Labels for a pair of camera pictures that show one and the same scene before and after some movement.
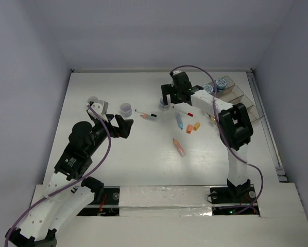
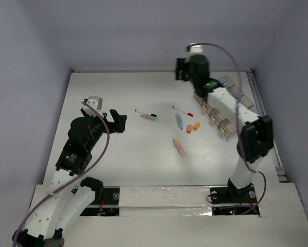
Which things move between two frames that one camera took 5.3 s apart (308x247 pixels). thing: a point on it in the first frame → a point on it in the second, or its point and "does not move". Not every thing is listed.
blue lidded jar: x=221 y=84 does not move
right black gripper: x=168 y=89 → x=181 y=64
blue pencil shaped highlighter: x=180 y=121 does not move
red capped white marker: x=181 y=110 does not move
